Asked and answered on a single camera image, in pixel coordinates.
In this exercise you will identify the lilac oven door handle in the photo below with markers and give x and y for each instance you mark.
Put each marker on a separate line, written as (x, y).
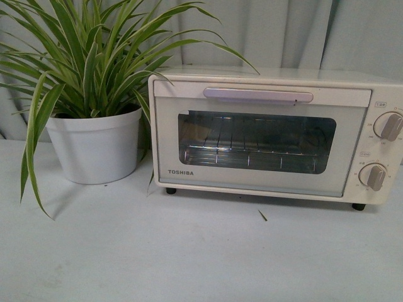
(260, 96)

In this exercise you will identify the white glass oven door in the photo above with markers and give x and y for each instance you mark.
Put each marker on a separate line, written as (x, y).
(335, 114)

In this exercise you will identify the metal oven rack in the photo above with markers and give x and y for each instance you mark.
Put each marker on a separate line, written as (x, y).
(244, 141)

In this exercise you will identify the white Toshiba toaster oven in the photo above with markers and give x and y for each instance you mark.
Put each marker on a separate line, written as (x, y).
(370, 149)

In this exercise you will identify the small fallen leaf piece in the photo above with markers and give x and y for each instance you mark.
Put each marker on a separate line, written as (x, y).
(263, 216)

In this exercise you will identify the white plant pot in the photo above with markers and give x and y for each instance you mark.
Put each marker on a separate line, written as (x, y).
(96, 150)

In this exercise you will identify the green spider plant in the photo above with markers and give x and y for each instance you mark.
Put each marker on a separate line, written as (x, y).
(88, 63)

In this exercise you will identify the lower timer knob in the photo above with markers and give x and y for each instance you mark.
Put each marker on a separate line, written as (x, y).
(373, 176)

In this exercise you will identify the upper temperature knob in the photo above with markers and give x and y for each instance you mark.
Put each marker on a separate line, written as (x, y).
(388, 126)

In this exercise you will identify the grey backdrop curtain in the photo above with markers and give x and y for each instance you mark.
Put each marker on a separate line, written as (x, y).
(363, 36)

